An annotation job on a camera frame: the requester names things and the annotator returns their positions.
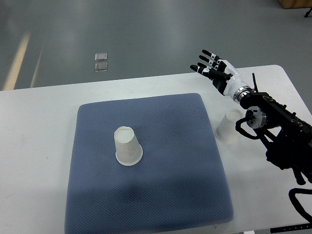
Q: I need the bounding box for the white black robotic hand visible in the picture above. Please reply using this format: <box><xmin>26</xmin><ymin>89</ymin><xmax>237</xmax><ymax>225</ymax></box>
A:
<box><xmin>190</xmin><ymin>50</ymin><xmax>252</xmax><ymax>103</ymax></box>

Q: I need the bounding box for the white paper cup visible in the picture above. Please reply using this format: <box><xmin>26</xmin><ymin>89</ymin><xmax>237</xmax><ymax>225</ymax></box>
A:
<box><xmin>114</xmin><ymin>126</ymin><xmax>143</xmax><ymax>166</ymax></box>
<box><xmin>215</xmin><ymin>109</ymin><xmax>243</xmax><ymax>144</ymax></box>

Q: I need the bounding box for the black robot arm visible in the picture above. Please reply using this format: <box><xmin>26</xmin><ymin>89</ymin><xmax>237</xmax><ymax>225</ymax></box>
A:
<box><xmin>234</xmin><ymin>86</ymin><xmax>312</xmax><ymax>185</ymax></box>

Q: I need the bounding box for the wooden furniture corner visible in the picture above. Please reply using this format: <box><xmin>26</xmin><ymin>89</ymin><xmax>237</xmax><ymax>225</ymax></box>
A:
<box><xmin>278</xmin><ymin>0</ymin><xmax>312</xmax><ymax>9</ymax></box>

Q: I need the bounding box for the black tripod leg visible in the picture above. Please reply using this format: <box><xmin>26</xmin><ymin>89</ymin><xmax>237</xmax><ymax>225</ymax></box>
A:
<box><xmin>304</xmin><ymin>7</ymin><xmax>312</xmax><ymax>18</ymax></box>

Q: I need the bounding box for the blue grey cushion mat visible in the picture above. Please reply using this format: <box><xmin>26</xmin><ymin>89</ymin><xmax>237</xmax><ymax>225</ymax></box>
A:
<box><xmin>65</xmin><ymin>93</ymin><xmax>234</xmax><ymax>234</ymax></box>

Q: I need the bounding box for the white paper cup on cushion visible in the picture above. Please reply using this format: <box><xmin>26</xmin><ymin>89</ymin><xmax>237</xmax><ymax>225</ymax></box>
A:
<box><xmin>114</xmin><ymin>126</ymin><xmax>143</xmax><ymax>166</ymax></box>

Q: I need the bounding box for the lower metal floor plate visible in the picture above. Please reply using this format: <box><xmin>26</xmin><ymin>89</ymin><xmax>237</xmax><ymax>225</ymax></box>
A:
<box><xmin>95</xmin><ymin>62</ymin><xmax>108</xmax><ymax>72</ymax></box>

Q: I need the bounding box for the metal floor plate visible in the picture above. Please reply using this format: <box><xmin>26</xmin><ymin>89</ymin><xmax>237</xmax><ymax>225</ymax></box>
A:
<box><xmin>95</xmin><ymin>62</ymin><xmax>108</xmax><ymax>72</ymax></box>
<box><xmin>95</xmin><ymin>52</ymin><xmax>108</xmax><ymax>61</ymax></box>

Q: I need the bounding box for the upper metal floor plate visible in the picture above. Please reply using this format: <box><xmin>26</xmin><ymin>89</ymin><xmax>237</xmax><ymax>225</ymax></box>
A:
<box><xmin>95</xmin><ymin>52</ymin><xmax>108</xmax><ymax>61</ymax></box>

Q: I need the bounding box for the black table control panel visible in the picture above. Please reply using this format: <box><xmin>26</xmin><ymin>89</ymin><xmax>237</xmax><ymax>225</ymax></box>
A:
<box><xmin>270</xmin><ymin>223</ymin><xmax>312</xmax><ymax>234</ymax></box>

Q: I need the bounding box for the black cable loop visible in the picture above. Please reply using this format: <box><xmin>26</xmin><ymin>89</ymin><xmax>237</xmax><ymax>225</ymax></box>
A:
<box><xmin>288</xmin><ymin>188</ymin><xmax>312</xmax><ymax>224</ymax></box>

